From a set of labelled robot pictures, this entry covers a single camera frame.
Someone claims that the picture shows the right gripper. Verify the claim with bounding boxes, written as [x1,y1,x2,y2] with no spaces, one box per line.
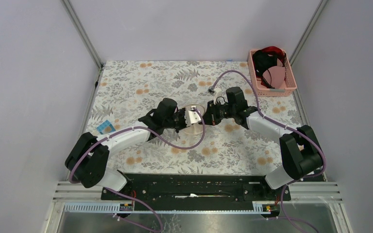
[199,99,236,126]

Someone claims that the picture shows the white mesh laundry bag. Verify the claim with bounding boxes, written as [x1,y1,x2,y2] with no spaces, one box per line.
[181,104,205,135]

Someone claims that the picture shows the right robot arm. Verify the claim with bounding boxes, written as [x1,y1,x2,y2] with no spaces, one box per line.
[203,87,324,200]

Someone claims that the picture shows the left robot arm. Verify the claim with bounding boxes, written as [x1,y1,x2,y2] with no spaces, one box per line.
[65,98,188,200]

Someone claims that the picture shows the black and red bra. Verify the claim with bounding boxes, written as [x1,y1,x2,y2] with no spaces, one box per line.
[252,46,287,89]

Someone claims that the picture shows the floral tablecloth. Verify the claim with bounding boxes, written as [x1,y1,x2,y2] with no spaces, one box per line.
[86,61,302,175]

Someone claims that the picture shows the colourful toy block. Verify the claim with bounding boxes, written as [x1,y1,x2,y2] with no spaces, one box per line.
[97,120,116,134]

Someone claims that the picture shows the pink plastic basket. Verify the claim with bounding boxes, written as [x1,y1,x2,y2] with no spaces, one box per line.
[247,46,298,97]

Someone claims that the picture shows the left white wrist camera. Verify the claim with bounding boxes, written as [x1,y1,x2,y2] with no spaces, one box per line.
[185,110,202,127]

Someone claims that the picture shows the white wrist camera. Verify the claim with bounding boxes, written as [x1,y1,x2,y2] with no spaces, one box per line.
[185,110,202,127]
[208,86,227,104]

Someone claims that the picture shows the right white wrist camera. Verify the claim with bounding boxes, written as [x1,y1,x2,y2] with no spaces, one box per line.
[208,86,227,104]

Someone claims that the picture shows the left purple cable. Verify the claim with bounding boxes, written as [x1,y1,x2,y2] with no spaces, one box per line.
[68,108,206,233]

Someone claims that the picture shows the purple cable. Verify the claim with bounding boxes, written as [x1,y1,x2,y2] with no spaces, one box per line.
[68,108,206,233]
[207,70,327,233]

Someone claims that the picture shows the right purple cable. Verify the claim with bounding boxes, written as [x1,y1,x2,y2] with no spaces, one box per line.
[207,70,327,233]

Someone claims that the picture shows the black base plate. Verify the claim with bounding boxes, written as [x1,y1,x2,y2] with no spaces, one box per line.
[100,173,296,212]

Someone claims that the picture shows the aluminium front rail frame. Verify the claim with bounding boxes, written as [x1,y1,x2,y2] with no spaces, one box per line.
[43,181,353,233]

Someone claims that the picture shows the right aluminium corner post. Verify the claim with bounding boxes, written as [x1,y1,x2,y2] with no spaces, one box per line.
[289,0,330,65]

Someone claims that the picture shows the aluminium corner post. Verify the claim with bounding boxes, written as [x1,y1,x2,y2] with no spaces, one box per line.
[60,0,103,69]
[289,0,330,65]

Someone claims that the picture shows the left aluminium corner post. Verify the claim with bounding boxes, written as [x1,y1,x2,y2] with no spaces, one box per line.
[60,0,103,69]

